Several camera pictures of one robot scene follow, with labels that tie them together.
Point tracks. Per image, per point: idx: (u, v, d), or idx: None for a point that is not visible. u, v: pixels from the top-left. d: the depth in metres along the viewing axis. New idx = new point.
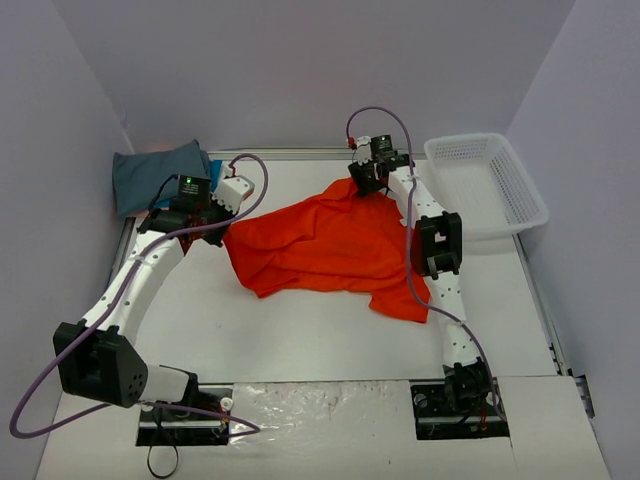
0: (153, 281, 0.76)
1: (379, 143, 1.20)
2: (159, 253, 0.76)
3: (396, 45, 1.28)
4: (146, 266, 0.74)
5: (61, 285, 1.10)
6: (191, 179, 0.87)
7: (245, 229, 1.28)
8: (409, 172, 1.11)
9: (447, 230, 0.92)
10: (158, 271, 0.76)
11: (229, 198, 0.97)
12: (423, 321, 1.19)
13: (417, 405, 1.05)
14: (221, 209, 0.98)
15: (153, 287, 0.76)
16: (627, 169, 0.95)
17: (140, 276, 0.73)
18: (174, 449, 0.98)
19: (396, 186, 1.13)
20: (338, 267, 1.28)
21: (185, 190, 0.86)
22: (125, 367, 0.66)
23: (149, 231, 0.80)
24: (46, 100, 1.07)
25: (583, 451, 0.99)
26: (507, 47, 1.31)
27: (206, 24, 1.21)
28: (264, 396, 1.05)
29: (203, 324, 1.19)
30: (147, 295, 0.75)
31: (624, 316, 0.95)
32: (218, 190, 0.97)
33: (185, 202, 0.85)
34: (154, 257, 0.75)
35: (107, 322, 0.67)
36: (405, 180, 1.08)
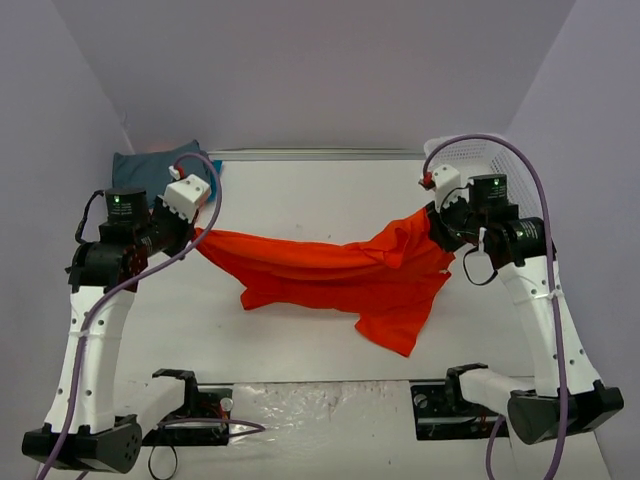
0: (110, 347, 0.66)
1: (486, 194, 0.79)
2: (104, 316, 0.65)
3: (396, 45, 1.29)
4: (95, 340, 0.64)
5: (62, 286, 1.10)
6: (119, 197, 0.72)
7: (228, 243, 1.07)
8: (546, 275, 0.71)
9: (588, 413, 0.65)
10: (112, 335, 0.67)
11: (183, 207, 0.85)
12: (407, 354, 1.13)
13: (417, 406, 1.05)
14: (174, 218, 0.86)
15: (111, 351, 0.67)
16: (628, 170, 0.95)
17: (92, 354, 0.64)
18: (175, 449, 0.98)
19: (512, 283, 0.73)
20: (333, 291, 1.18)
21: (115, 211, 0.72)
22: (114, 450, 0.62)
23: (83, 287, 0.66)
24: (47, 100, 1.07)
25: (582, 452, 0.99)
26: (506, 48, 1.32)
27: (207, 25, 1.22)
28: (264, 396, 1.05)
29: (203, 326, 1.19)
30: (108, 364, 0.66)
31: (624, 317, 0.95)
32: (168, 195, 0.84)
33: (121, 230, 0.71)
34: (100, 327, 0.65)
35: (75, 422, 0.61)
36: (536, 295, 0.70)
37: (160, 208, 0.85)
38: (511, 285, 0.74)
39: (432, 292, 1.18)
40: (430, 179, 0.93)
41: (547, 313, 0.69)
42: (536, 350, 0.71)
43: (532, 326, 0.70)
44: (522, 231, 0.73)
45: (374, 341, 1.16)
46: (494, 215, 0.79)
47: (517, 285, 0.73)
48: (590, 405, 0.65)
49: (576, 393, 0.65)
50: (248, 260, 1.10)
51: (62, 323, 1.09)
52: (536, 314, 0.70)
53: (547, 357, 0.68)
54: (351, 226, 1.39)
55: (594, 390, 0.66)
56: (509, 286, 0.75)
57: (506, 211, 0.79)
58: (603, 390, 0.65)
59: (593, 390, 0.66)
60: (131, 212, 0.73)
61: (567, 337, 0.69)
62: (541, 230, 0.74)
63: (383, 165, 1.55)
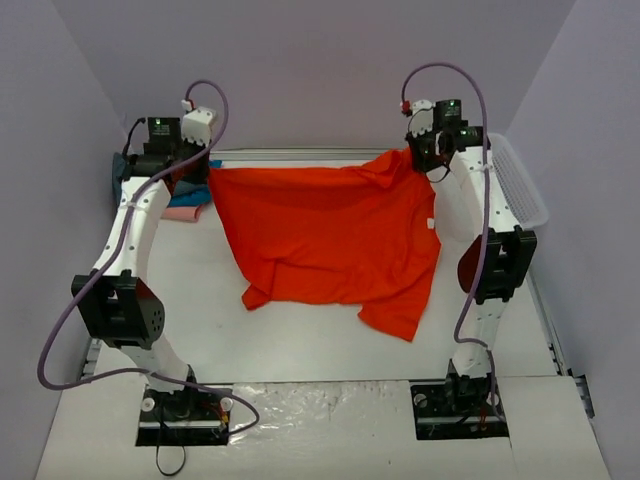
0: (150, 224, 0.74)
1: (445, 111, 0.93)
2: (149, 198, 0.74)
3: (396, 45, 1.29)
4: (140, 211, 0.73)
5: (63, 285, 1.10)
6: (160, 119, 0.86)
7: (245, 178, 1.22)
8: (481, 157, 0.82)
9: (512, 248, 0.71)
10: (152, 215, 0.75)
11: (198, 134, 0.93)
12: (410, 340, 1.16)
13: (417, 405, 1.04)
14: (194, 146, 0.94)
15: (150, 230, 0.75)
16: (627, 170, 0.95)
17: (137, 223, 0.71)
18: (175, 449, 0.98)
19: (459, 172, 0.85)
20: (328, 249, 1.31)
21: (156, 131, 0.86)
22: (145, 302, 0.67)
23: (133, 178, 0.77)
24: (47, 101, 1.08)
25: (582, 451, 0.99)
26: (505, 49, 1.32)
27: (207, 24, 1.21)
28: (263, 396, 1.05)
29: (204, 324, 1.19)
30: (147, 238, 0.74)
31: (624, 316, 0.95)
32: (184, 127, 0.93)
33: (160, 144, 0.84)
34: (145, 202, 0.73)
35: (119, 267, 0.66)
36: (473, 169, 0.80)
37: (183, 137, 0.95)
38: (458, 171, 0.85)
39: (429, 264, 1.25)
40: (408, 106, 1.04)
41: (479, 180, 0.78)
42: (475, 214, 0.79)
43: (471, 195, 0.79)
44: (466, 130, 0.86)
45: (380, 330, 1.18)
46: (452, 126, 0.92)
47: (461, 169, 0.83)
48: (510, 240, 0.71)
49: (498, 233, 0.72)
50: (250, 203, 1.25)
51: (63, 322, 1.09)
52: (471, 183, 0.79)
53: (479, 210, 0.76)
54: None
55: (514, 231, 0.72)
56: (456, 174, 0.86)
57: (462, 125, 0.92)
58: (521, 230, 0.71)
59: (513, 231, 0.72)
60: (169, 134, 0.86)
61: (497, 197, 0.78)
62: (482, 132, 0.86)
63: None
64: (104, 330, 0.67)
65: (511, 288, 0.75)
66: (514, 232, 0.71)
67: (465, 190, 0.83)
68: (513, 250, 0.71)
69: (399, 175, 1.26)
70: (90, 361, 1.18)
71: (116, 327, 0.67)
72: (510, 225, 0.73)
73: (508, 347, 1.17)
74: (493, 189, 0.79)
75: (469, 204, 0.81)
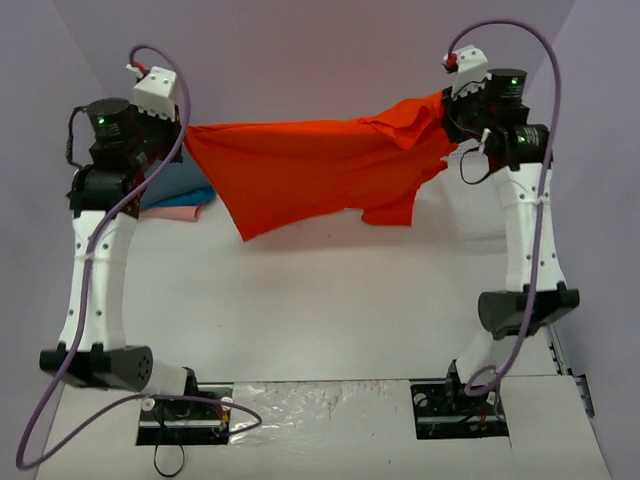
0: (115, 272, 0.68)
1: (501, 92, 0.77)
2: (108, 240, 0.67)
3: (395, 45, 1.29)
4: (101, 264, 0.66)
5: (61, 286, 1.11)
6: (104, 116, 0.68)
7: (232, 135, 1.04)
8: (537, 183, 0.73)
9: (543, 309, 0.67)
10: (116, 259, 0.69)
11: (161, 107, 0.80)
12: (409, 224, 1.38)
13: (417, 404, 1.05)
14: (158, 122, 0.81)
15: (117, 276, 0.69)
16: (627, 169, 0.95)
17: (99, 277, 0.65)
18: (176, 449, 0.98)
19: (504, 191, 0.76)
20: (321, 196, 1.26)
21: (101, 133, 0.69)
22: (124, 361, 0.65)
23: (86, 213, 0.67)
24: (46, 101, 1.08)
25: (583, 451, 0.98)
26: (504, 49, 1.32)
27: (206, 23, 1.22)
28: (264, 396, 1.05)
29: (203, 324, 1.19)
30: (116, 286, 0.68)
31: (624, 315, 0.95)
32: (137, 98, 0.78)
33: (113, 152, 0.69)
34: (105, 250, 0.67)
35: (89, 340, 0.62)
36: (522, 200, 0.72)
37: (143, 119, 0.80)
38: (502, 192, 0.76)
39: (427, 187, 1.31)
40: (453, 61, 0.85)
41: (530, 216, 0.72)
42: (514, 252, 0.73)
43: (515, 230, 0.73)
44: (524, 137, 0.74)
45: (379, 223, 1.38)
46: (505, 114, 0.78)
47: (508, 190, 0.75)
48: (551, 298, 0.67)
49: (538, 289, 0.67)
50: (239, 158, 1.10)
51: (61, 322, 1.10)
52: (519, 217, 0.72)
53: (522, 253, 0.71)
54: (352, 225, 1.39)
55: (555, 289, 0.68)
56: (500, 191, 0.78)
57: (517, 113, 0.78)
58: (564, 289, 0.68)
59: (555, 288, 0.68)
60: (119, 132, 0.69)
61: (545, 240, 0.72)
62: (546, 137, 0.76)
63: None
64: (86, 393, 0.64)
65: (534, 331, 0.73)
66: (560, 293, 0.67)
67: (507, 218, 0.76)
68: (546, 311, 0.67)
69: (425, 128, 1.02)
70: None
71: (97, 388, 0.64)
72: (553, 281, 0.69)
73: None
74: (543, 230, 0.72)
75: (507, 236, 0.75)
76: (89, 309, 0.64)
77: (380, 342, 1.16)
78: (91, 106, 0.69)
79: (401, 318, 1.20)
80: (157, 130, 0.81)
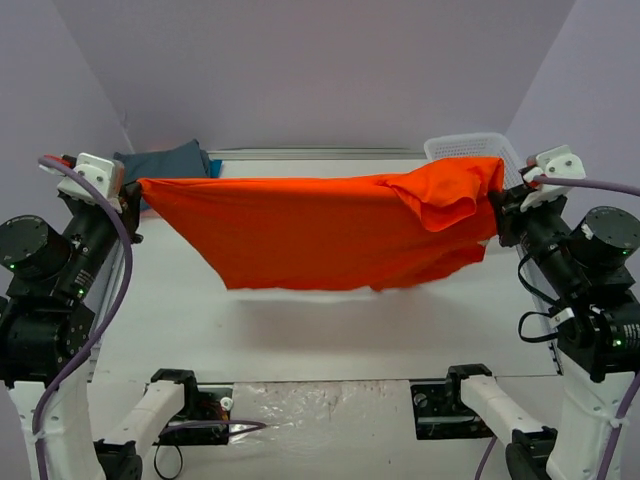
0: (73, 435, 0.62)
1: (610, 254, 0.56)
2: (57, 408, 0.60)
3: (397, 46, 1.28)
4: (54, 438, 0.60)
5: None
6: (13, 261, 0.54)
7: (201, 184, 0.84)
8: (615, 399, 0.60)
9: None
10: (73, 420, 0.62)
11: (94, 202, 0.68)
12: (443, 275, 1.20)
13: (417, 405, 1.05)
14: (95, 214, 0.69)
15: (79, 431, 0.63)
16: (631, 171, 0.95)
17: (55, 452, 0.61)
18: (175, 449, 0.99)
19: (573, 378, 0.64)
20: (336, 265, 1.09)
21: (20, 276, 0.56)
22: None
23: (18, 385, 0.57)
24: (47, 101, 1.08)
25: None
26: (508, 48, 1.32)
27: (209, 25, 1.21)
28: (263, 396, 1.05)
29: (203, 325, 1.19)
30: (80, 434, 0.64)
31: None
32: (71, 193, 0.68)
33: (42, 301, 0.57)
34: (56, 422, 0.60)
35: None
36: (602, 415, 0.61)
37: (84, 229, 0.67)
38: (574, 387, 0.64)
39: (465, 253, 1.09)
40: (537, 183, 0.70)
41: (602, 433, 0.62)
42: (573, 448, 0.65)
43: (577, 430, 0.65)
44: (621, 339, 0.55)
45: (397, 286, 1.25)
46: (599, 294, 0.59)
47: (582, 388, 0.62)
48: None
49: None
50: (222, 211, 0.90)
51: None
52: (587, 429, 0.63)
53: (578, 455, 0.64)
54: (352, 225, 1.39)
55: None
56: (568, 375, 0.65)
57: (615, 297, 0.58)
58: None
59: None
60: (41, 271, 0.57)
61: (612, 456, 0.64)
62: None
63: (384, 163, 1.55)
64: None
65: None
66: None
67: (571, 402, 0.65)
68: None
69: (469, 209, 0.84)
70: None
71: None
72: None
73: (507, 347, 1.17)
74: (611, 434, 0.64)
75: (572, 424, 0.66)
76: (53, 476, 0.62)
77: (380, 342, 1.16)
78: None
79: (401, 318, 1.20)
80: (102, 229, 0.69)
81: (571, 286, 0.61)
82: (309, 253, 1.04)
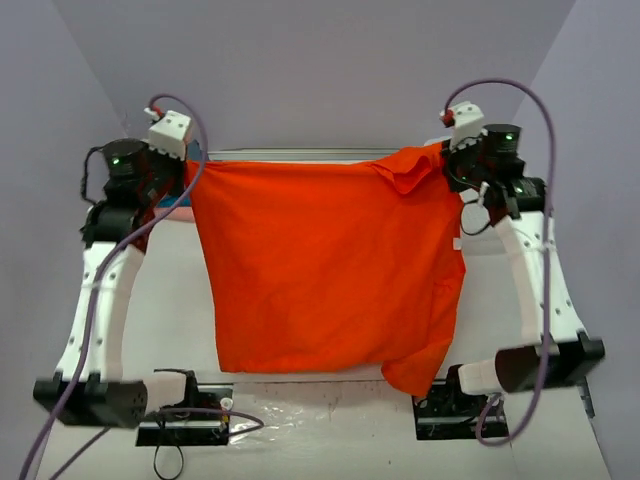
0: (121, 303, 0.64)
1: (496, 145, 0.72)
2: (117, 269, 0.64)
3: (396, 46, 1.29)
4: (107, 292, 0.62)
5: (61, 287, 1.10)
6: (118, 156, 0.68)
7: (217, 180, 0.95)
8: (539, 231, 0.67)
9: (570, 366, 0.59)
10: (122, 291, 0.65)
11: (174, 149, 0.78)
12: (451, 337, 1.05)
13: (417, 406, 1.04)
14: (164, 158, 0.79)
15: (122, 307, 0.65)
16: (629, 170, 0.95)
17: (104, 306, 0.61)
18: (178, 449, 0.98)
19: (506, 242, 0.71)
20: (341, 288, 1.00)
21: (114, 171, 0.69)
22: (123, 396, 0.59)
23: (96, 245, 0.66)
24: (47, 102, 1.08)
25: (584, 451, 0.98)
26: (507, 48, 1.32)
27: (208, 26, 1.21)
28: (263, 396, 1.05)
29: (203, 325, 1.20)
30: (120, 314, 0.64)
31: (625, 316, 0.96)
32: (151, 139, 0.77)
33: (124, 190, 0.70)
34: (112, 279, 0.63)
35: (87, 369, 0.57)
36: (528, 248, 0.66)
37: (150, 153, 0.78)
38: (506, 244, 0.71)
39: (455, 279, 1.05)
40: (450, 116, 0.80)
41: (539, 265, 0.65)
42: (526, 309, 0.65)
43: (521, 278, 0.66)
44: (522, 189, 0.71)
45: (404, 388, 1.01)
46: (505, 170, 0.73)
47: (512, 239, 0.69)
48: (572, 352, 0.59)
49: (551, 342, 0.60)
50: (250, 210, 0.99)
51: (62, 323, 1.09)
52: (527, 265, 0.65)
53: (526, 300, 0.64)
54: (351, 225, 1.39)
55: (577, 341, 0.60)
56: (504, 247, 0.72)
57: (515, 169, 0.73)
58: (586, 340, 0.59)
59: (576, 340, 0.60)
60: (133, 173, 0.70)
61: (556, 288, 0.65)
62: (539, 189, 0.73)
63: None
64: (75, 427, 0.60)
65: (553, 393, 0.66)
66: (580, 345, 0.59)
67: (514, 270, 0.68)
68: (570, 364, 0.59)
69: (425, 177, 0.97)
70: None
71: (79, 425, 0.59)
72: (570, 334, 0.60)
73: None
74: (552, 277, 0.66)
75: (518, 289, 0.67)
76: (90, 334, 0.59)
77: None
78: (106, 149, 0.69)
79: None
80: (172, 169, 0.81)
81: (486, 178, 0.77)
82: (312, 263, 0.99)
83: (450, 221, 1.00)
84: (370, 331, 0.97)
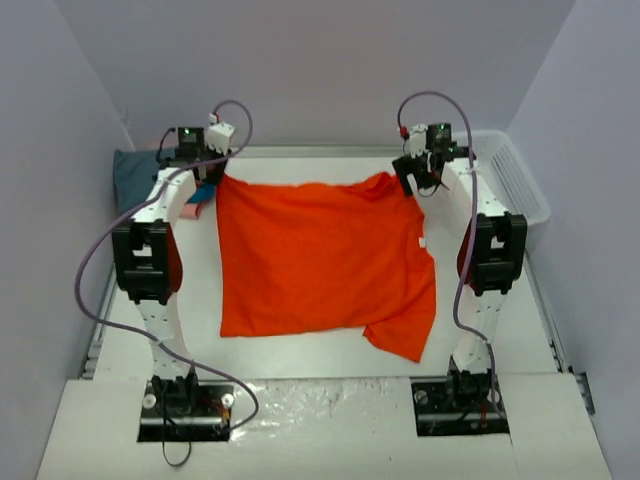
0: (177, 198, 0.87)
1: (435, 132, 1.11)
2: (181, 180, 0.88)
3: (397, 43, 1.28)
4: (174, 187, 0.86)
5: (63, 283, 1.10)
6: (187, 131, 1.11)
7: (250, 201, 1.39)
8: (467, 165, 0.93)
9: (507, 235, 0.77)
10: (182, 193, 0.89)
11: (219, 142, 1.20)
12: (434, 312, 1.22)
13: (417, 402, 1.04)
14: (214, 152, 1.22)
15: (176, 202, 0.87)
16: (629, 168, 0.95)
17: (171, 193, 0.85)
18: (184, 447, 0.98)
19: (450, 180, 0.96)
20: (325, 272, 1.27)
21: (184, 139, 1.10)
22: (170, 252, 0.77)
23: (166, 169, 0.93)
24: (47, 99, 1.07)
25: (583, 448, 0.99)
26: (509, 45, 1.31)
27: (208, 22, 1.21)
28: (264, 393, 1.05)
29: (204, 321, 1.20)
30: (175, 210, 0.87)
31: (624, 313, 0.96)
32: (208, 136, 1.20)
33: (187, 150, 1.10)
34: (178, 182, 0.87)
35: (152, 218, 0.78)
36: (462, 173, 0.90)
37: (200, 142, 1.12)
38: (447, 177, 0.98)
39: (425, 266, 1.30)
40: (405, 130, 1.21)
41: (467, 181, 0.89)
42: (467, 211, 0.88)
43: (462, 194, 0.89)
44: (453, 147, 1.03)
45: (382, 347, 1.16)
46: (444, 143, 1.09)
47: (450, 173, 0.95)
48: (502, 224, 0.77)
49: (491, 217, 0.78)
50: (259, 209, 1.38)
51: (63, 319, 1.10)
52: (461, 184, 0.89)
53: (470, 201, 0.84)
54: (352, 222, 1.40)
55: (506, 218, 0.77)
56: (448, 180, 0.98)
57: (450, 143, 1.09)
58: (513, 216, 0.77)
59: (505, 217, 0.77)
60: (196, 143, 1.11)
61: (485, 191, 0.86)
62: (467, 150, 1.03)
63: (384, 162, 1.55)
64: (128, 279, 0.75)
65: (510, 280, 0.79)
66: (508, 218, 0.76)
67: (458, 193, 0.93)
68: (508, 236, 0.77)
69: (387, 191, 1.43)
70: (91, 358, 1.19)
71: (131, 278, 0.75)
72: (500, 211, 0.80)
73: (507, 345, 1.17)
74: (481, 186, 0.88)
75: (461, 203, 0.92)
76: (158, 202, 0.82)
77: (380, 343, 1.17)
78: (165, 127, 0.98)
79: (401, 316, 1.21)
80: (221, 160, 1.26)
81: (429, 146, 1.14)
82: (306, 245, 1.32)
83: (407, 227, 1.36)
84: (350, 301, 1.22)
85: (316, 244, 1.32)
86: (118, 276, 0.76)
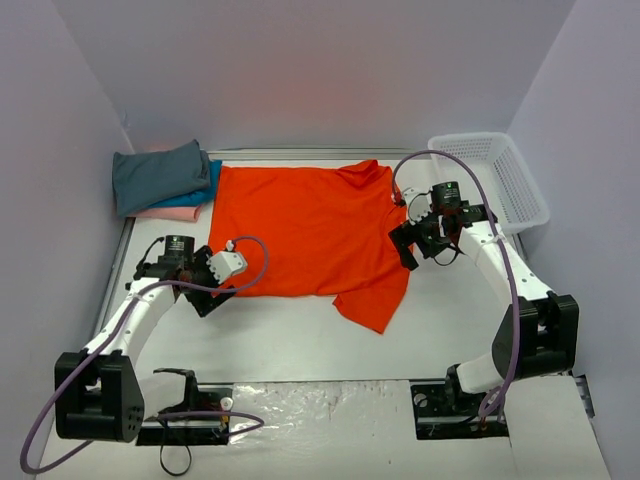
0: (150, 316, 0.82)
1: (443, 193, 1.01)
2: (154, 293, 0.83)
3: (396, 45, 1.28)
4: (144, 303, 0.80)
5: (61, 288, 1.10)
6: (178, 236, 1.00)
7: (254, 177, 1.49)
8: (490, 231, 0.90)
9: (552, 319, 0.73)
10: (153, 309, 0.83)
11: (220, 270, 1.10)
12: (405, 290, 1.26)
13: (417, 405, 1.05)
14: (209, 274, 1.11)
15: (149, 321, 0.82)
16: (631, 171, 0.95)
17: (137, 313, 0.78)
18: (184, 446, 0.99)
19: (469, 248, 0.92)
20: (307, 247, 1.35)
21: (172, 246, 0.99)
22: (127, 393, 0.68)
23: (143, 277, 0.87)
24: (47, 101, 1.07)
25: (583, 452, 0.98)
26: (509, 48, 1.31)
27: (209, 25, 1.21)
28: (264, 396, 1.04)
29: (203, 325, 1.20)
30: (144, 328, 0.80)
31: (626, 316, 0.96)
32: (214, 257, 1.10)
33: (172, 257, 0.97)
34: (150, 296, 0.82)
35: (110, 348, 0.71)
36: (485, 242, 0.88)
37: (203, 260, 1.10)
38: (467, 247, 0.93)
39: None
40: (400, 197, 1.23)
41: (493, 250, 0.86)
42: (499, 288, 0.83)
43: (490, 265, 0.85)
44: (468, 208, 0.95)
45: (352, 318, 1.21)
46: (451, 207, 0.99)
47: (471, 242, 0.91)
48: (548, 308, 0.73)
49: (533, 299, 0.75)
50: (253, 191, 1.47)
51: (62, 323, 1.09)
52: (486, 254, 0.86)
53: (504, 280, 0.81)
54: (348, 221, 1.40)
55: (548, 298, 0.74)
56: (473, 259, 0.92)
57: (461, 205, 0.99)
58: (556, 297, 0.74)
59: (547, 297, 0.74)
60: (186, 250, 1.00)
61: (518, 268, 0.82)
62: (484, 208, 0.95)
63: (383, 165, 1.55)
64: (71, 425, 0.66)
65: (556, 371, 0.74)
66: (548, 301, 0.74)
67: (481, 263, 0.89)
68: (554, 320, 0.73)
69: (373, 180, 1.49)
70: None
71: (73, 423, 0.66)
72: (542, 290, 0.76)
73: None
74: (511, 258, 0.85)
75: (486, 275, 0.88)
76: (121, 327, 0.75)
77: (379, 346, 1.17)
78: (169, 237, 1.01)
79: (400, 318, 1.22)
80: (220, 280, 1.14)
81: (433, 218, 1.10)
82: (289, 223, 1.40)
83: (388, 214, 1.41)
84: (322, 275, 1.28)
85: (300, 223, 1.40)
86: (59, 420, 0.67)
